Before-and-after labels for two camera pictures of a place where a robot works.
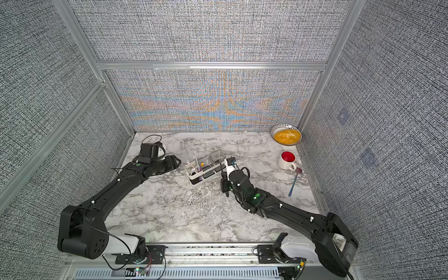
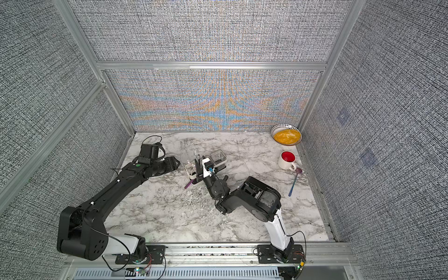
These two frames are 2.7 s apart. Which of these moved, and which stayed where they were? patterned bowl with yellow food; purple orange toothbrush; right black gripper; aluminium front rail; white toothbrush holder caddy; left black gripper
Moved: right black gripper; purple orange toothbrush
Stayed: white toothbrush holder caddy; patterned bowl with yellow food; left black gripper; aluminium front rail
